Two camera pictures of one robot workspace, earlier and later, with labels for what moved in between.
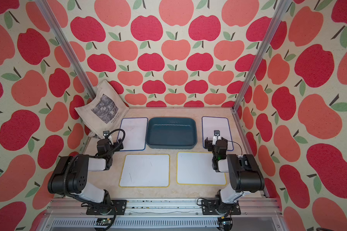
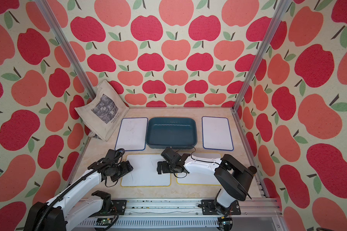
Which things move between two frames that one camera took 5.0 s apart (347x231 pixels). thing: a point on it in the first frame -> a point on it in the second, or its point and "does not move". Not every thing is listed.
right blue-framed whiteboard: (209, 124) does not move
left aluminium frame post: (47, 12) does not move
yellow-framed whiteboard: (197, 169) does not move
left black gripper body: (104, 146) -> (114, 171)
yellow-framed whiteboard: (146, 171) does not move
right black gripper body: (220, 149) -> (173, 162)
